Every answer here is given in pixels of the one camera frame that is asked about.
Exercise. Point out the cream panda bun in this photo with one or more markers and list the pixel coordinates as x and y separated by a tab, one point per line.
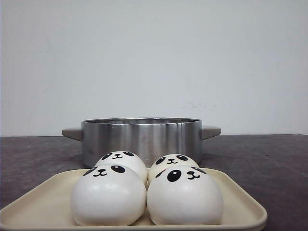
169	160

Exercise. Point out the stainless steel steamer pot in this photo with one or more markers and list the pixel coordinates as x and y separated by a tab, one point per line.
149	138

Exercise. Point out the beige rectangular plastic tray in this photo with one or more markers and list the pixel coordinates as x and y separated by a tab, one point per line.
47	208

